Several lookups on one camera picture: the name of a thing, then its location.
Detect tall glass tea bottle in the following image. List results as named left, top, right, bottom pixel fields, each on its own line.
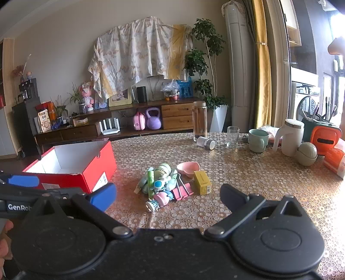
left=193, top=101, right=208, bottom=142

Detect white angular planter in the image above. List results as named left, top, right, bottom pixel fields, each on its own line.
left=210, top=104, right=228, bottom=132

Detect pink heart-shaped bowl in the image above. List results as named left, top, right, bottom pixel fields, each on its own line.
left=176, top=162, right=200, bottom=178

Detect light green mug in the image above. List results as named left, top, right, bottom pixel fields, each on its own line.
left=248, top=129, right=270, bottom=153

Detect orange plastic container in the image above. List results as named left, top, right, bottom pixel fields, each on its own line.
left=310, top=126, right=342, bottom=156

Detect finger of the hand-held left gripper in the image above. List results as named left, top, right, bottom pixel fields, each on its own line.
left=0, top=172, right=39, bottom=187
left=0, top=188, right=87, bottom=219

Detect yellow curtain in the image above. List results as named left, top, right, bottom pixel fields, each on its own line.
left=251, top=0, right=273, bottom=129

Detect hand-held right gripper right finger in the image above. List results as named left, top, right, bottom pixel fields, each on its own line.
left=204, top=184, right=310, bottom=239

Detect person's left hand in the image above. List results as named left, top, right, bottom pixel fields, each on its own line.
left=0, top=220, right=14, bottom=261

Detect pink binder clip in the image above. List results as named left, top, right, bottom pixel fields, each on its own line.
left=171, top=174, right=194, bottom=201

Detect red orange gift boxes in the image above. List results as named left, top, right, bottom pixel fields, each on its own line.
left=36, top=101, right=58, bottom=120

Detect beige printed box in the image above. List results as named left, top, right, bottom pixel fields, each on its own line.
left=37, top=109, right=52, bottom=132

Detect white standing air conditioner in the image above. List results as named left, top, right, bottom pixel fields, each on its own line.
left=221, top=3, right=255, bottom=133

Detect white jug with steel rim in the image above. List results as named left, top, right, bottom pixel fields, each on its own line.
left=272, top=119, right=305, bottom=157

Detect clear drinking glass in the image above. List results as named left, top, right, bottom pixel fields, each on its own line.
left=227, top=126, right=240, bottom=148

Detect vase with dried flowers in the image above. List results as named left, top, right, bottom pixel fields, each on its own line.
left=12, top=53, right=32, bottom=83

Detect orange knife holder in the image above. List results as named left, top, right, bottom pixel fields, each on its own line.
left=300, top=97, right=339, bottom=143

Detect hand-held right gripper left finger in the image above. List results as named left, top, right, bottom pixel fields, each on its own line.
left=23, top=183, right=133, bottom=240

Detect wooden media cabinet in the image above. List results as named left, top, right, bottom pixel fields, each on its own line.
left=33, top=98, right=206, bottom=154

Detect yellow photo frame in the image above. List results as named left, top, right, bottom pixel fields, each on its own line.
left=108, top=87, right=133, bottom=107

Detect black speaker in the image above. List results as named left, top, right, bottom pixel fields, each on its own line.
left=136, top=86, right=148, bottom=103

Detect black coffee machine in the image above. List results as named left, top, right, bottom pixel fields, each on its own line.
left=18, top=78, right=38, bottom=102

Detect small yellow box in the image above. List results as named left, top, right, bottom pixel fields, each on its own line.
left=194, top=171, right=212, bottom=195

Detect small potted plant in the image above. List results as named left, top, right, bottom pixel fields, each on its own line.
left=67, top=83, right=87, bottom=114

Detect glass jar with green lid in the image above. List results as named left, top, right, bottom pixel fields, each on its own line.
left=154, top=164, right=173, bottom=178

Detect orange packet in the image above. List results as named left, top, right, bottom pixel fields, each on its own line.
left=323, top=147, right=345, bottom=179

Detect pink toy case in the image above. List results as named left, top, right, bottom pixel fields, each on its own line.
left=134, top=112, right=147, bottom=131

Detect red cardboard box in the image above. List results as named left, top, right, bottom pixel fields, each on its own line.
left=23, top=140, right=117, bottom=194

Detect black side cabinet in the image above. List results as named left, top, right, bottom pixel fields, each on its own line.
left=12, top=100, right=41, bottom=157

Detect tall green houseplant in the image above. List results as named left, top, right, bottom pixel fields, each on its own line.
left=184, top=18, right=228, bottom=111

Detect green round container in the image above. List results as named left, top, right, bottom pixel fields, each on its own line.
left=295, top=142, right=318, bottom=166

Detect blue white toy figure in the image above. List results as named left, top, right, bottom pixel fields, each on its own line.
left=154, top=175, right=172, bottom=193

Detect small clear pill bottle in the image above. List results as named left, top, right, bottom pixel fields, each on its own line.
left=197, top=136, right=215, bottom=150

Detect plastic bag with fruit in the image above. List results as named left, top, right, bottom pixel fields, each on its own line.
left=161, top=79, right=181, bottom=102

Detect floral draped cloth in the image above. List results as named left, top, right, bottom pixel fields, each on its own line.
left=88, top=16, right=194, bottom=99

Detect purple kettlebell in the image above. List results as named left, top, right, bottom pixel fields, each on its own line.
left=145, top=107, right=163, bottom=130

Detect white router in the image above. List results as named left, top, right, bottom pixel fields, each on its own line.
left=98, top=118, right=121, bottom=135

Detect pink plush doll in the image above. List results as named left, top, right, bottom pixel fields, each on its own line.
left=82, top=82, right=95, bottom=111

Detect small pink cup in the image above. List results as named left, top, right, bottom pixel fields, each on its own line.
left=154, top=192, right=173, bottom=207

